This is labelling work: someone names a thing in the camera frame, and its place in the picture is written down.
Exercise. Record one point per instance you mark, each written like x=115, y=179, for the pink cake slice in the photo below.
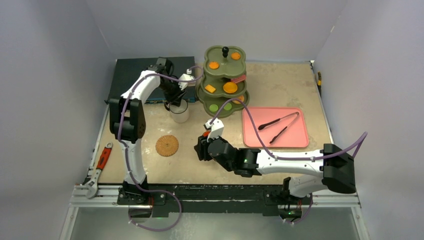
x=239, y=79

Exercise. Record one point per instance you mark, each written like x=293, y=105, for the pink serving tray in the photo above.
x=296, y=135

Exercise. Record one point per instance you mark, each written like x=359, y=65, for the orange bun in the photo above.
x=239, y=100

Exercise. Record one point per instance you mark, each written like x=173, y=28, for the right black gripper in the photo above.
x=201, y=150

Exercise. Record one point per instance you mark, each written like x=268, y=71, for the green macaron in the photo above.
x=228, y=107
x=213, y=108

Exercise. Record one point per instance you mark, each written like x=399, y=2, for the orange egg tart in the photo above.
x=230, y=87

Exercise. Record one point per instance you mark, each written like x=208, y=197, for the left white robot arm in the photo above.
x=128, y=124

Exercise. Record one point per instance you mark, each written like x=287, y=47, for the square yellow cracker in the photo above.
x=209, y=88

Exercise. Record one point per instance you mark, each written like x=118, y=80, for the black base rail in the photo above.
x=163, y=199

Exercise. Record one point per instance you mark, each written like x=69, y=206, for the green three-tier stand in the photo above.
x=228, y=69

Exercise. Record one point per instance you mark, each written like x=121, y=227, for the orange translucent cup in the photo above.
x=206, y=133

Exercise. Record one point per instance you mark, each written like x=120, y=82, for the red handled tool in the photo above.
x=92, y=184

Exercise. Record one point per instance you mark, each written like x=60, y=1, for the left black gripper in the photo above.
x=175, y=98

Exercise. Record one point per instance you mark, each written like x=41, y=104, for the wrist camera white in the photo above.
x=215, y=128
x=185, y=79

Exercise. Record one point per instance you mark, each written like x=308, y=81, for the white ribbed cup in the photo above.
x=179, y=114

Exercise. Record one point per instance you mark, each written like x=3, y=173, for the yellow black tool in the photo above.
x=319, y=82

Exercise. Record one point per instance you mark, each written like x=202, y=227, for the orange cookie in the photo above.
x=213, y=65
x=235, y=56

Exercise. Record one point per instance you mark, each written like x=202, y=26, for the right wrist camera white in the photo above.
x=215, y=128

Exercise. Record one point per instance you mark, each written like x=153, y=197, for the woven coaster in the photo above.
x=167, y=145

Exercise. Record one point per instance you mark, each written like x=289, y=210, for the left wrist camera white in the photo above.
x=185, y=79

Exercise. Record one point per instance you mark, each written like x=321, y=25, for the dark network switch box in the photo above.
x=128, y=70

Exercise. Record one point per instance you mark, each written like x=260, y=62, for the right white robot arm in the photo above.
x=327, y=168

